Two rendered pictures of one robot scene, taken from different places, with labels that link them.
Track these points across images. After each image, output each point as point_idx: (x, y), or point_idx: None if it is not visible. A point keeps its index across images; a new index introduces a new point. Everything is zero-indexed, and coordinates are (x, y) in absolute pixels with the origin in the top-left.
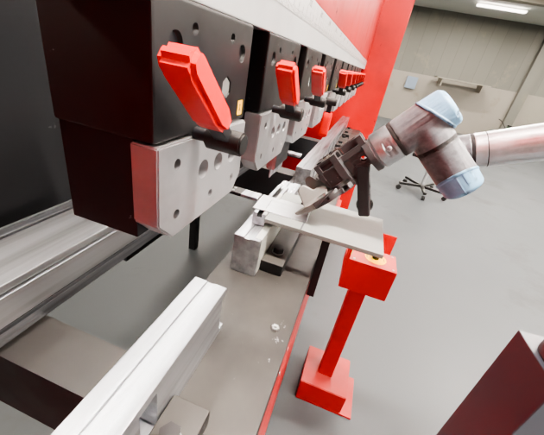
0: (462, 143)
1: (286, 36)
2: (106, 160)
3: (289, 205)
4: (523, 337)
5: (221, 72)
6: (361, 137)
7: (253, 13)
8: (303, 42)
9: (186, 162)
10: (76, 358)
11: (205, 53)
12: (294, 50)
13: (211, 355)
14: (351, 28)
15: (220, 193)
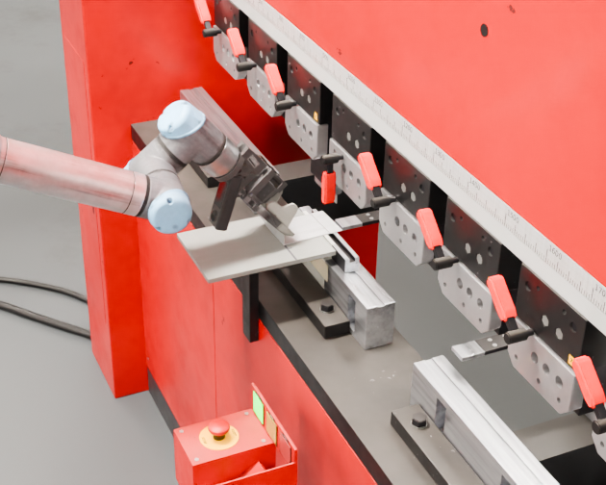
0: (149, 144)
1: (261, 27)
2: None
3: (302, 232)
4: None
5: (228, 18)
6: (239, 141)
7: (239, 4)
8: (281, 44)
9: (218, 38)
10: (293, 169)
11: (223, 8)
12: (269, 41)
13: (240, 203)
14: (448, 134)
15: (230, 71)
